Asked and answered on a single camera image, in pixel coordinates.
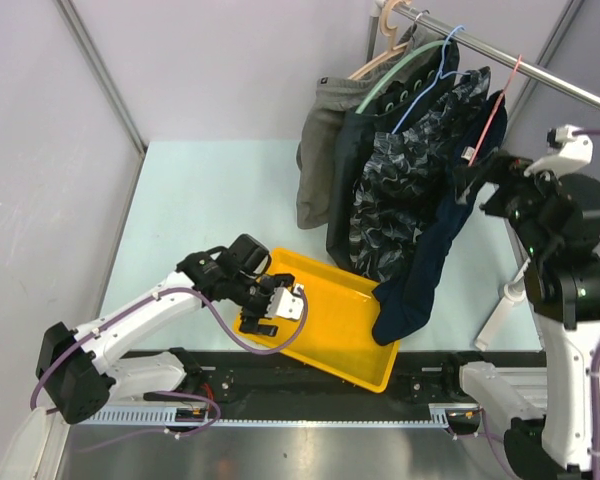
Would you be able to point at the yellow plastic tray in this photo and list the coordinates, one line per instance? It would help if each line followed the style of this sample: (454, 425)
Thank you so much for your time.
(336, 337)

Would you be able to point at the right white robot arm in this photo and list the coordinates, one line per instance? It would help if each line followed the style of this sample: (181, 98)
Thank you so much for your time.
(562, 283)

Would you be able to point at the metal clothes rail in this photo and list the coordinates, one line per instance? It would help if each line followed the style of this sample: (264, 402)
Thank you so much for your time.
(530, 70)

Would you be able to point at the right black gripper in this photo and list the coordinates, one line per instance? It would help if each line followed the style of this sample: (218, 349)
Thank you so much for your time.
(468, 179)

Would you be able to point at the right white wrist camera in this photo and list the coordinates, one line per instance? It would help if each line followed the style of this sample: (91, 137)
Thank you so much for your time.
(570, 149)

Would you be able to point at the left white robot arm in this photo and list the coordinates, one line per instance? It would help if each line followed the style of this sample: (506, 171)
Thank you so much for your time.
(84, 368)

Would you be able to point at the green hanger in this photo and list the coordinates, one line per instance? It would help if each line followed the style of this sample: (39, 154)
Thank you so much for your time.
(378, 87)

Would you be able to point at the wooden hanger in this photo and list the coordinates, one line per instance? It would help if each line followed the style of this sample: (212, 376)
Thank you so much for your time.
(380, 13)

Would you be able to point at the navy blue shorts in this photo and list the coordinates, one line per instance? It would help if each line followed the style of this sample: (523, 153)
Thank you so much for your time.
(406, 301)

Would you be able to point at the dark teal shorts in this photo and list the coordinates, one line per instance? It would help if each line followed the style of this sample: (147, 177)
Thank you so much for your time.
(355, 141)

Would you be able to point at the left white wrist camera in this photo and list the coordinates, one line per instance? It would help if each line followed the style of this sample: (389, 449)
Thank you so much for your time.
(287, 303)

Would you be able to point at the pink wire hanger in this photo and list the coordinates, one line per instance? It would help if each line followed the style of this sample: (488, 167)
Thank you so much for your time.
(494, 111)

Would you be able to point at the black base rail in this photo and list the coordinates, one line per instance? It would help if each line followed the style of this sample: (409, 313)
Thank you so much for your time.
(279, 390)

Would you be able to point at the grey sweat shorts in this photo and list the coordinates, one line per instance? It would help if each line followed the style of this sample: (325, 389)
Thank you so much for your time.
(315, 154)

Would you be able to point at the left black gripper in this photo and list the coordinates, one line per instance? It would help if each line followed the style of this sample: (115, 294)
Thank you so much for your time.
(284, 280)

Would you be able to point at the leaf patterned shorts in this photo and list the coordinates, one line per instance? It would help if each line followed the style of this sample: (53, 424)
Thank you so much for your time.
(404, 180)

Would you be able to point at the blue wire hanger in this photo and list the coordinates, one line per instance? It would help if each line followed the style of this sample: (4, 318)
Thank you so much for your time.
(439, 74)

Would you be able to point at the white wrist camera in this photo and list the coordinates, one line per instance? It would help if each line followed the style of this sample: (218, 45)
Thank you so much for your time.
(570, 149)
(287, 303)

